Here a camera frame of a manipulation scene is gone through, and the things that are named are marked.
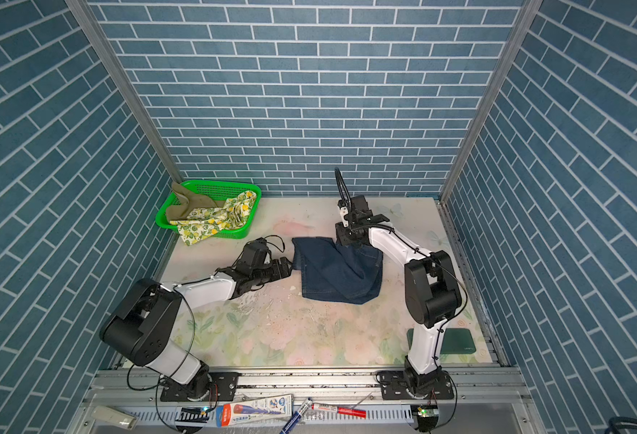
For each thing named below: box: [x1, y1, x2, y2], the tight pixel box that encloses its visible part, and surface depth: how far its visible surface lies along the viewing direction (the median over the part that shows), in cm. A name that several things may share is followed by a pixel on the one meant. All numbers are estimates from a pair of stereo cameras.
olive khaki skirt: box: [165, 181, 228, 222], surface depth 114 cm
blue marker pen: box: [279, 396, 314, 434], surface depth 70 cm
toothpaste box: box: [216, 394, 295, 428], surface depth 71 cm
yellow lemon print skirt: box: [170, 190, 257, 246], surface depth 104 cm
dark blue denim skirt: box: [291, 236, 384, 305], surface depth 92 cm
